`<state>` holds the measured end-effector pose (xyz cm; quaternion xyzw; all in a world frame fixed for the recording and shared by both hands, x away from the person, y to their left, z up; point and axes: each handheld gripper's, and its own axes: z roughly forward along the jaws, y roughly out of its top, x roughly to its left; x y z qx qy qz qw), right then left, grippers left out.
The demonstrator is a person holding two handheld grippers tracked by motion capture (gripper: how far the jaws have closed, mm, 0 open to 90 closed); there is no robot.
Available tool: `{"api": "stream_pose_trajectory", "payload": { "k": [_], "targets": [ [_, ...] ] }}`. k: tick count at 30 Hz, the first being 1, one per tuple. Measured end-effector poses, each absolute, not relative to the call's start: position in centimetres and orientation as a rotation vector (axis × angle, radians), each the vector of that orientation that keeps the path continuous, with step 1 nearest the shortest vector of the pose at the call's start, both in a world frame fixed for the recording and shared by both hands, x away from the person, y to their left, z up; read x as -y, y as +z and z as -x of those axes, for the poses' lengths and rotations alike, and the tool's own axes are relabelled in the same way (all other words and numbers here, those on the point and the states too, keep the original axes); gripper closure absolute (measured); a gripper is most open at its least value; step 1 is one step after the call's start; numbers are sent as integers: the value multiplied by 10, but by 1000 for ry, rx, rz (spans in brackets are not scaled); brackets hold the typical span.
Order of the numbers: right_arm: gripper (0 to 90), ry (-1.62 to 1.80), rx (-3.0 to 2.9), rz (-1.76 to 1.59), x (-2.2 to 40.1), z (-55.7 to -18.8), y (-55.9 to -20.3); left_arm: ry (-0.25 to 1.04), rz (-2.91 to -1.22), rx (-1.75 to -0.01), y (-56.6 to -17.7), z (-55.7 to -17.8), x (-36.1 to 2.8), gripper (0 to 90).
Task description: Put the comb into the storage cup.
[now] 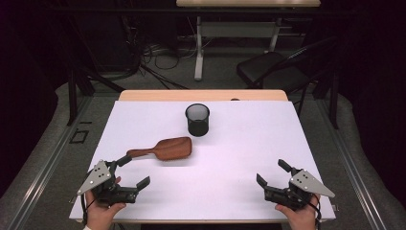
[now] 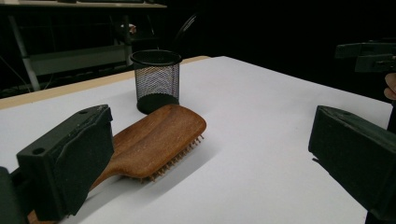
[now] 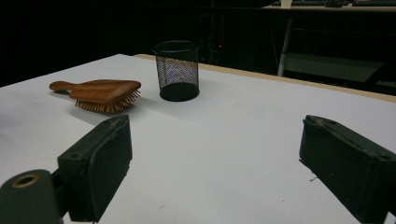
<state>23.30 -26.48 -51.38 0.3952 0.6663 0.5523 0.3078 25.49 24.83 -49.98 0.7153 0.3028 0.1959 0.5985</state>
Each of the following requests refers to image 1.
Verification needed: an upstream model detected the white desk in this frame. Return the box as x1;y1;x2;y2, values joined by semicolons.
175;0;322;81

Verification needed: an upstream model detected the black folding chair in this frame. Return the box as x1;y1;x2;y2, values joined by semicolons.
236;35;340;117

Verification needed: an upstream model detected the person's right hand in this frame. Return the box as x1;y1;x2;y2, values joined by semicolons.
275;193;321;230

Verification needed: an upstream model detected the hand-held gripper cable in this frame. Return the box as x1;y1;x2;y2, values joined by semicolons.
80;194;89;226
314;194;322;230

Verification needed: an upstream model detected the black metal post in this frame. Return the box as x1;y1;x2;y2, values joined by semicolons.
328;71;340;130

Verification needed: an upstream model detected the wooden hairbrush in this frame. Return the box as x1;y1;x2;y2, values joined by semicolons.
125;136;193;162

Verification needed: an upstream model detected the left hand-held gripper cable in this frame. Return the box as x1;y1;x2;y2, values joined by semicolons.
80;194;89;226

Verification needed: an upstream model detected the black mesh pen cup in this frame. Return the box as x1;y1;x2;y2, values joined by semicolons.
184;103;211;138

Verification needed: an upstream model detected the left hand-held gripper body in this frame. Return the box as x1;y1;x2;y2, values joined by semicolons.
77;159;140;206

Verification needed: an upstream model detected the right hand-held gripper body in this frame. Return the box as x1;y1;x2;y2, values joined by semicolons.
263;168;336;212

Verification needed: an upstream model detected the black metal stand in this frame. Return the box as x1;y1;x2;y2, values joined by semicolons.
65;18;127;127

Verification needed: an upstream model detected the black horizontal metal bar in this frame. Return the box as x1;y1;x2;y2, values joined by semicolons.
47;7;355;16

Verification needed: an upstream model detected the tangle of floor cables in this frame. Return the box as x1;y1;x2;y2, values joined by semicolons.
125;15;199;90

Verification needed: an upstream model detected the white table mat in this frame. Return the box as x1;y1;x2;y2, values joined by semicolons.
69;100;337;222

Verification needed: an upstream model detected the right hand-held gripper cable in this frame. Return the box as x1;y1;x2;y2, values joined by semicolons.
314;194;322;230

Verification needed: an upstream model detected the person's left hand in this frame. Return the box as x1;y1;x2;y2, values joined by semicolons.
84;176;127;230

